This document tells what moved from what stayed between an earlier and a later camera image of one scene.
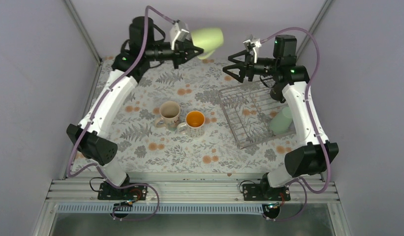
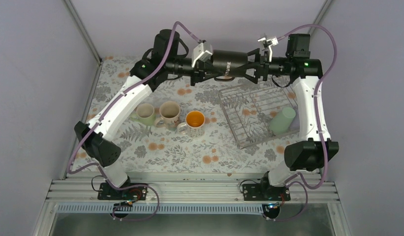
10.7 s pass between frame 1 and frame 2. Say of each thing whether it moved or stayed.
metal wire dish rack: stayed
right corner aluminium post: stayed
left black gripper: moved
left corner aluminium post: stayed
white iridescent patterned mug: stayed
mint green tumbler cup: stayed
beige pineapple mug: stayed
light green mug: moved
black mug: moved
